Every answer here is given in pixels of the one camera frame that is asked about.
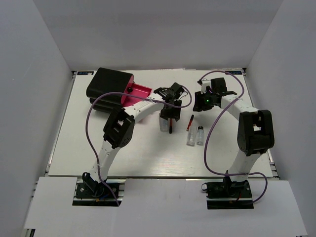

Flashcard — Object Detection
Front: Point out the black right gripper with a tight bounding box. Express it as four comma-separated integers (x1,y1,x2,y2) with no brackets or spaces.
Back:
193,90,216,112

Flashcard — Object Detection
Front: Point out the red black lip liner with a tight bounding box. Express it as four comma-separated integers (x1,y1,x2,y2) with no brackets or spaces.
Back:
169,118,173,134

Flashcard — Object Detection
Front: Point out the red lip gloss tube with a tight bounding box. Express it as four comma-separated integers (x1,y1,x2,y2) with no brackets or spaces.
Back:
186,114,195,131

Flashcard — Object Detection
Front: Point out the pink drawer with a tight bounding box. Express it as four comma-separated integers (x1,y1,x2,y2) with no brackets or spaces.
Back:
121,74,134,107
124,83,153,107

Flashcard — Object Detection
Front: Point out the black drawer organizer cabinet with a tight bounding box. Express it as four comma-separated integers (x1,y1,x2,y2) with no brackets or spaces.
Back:
86,68,134,113

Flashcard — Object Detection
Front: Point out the pink top drawer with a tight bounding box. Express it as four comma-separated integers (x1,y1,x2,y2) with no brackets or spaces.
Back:
121,74,134,107

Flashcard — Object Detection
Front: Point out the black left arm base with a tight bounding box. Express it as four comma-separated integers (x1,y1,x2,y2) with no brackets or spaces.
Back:
72,182,125,207

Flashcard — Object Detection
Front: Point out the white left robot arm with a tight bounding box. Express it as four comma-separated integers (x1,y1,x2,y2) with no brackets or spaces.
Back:
82,82,188,197

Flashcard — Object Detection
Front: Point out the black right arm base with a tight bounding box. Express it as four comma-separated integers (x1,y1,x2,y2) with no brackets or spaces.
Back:
201,178,254,210

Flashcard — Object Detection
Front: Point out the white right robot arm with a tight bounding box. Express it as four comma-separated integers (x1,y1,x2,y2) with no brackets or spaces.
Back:
193,78,275,197

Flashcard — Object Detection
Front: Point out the clear plastic bottle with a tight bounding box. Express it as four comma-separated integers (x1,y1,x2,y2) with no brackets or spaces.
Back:
159,117,169,132

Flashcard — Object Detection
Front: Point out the clear bottle black cap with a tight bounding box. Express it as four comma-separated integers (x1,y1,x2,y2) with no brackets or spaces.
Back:
196,126,204,146

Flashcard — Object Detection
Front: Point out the clear bottle blue label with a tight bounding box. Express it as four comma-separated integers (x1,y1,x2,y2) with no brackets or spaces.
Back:
186,127,197,146

